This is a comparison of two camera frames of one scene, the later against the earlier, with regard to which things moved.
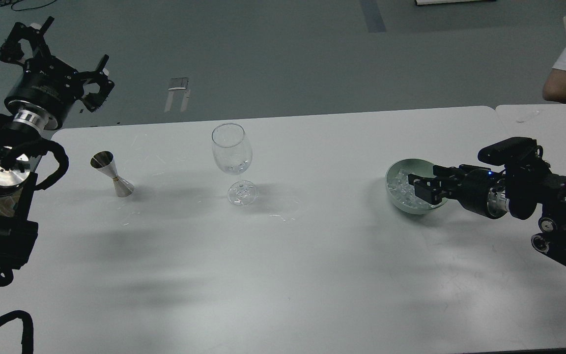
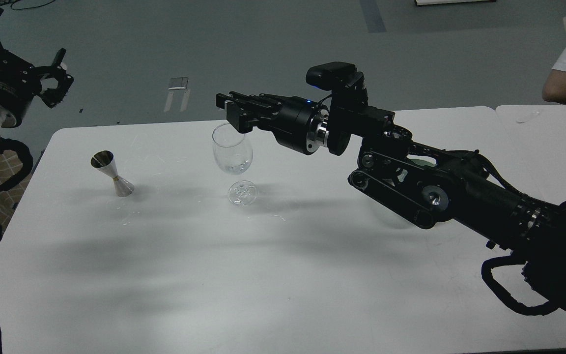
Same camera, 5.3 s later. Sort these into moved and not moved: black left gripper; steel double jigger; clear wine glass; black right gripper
Moved: black left gripper; black right gripper
Not moved: clear wine glass; steel double jigger
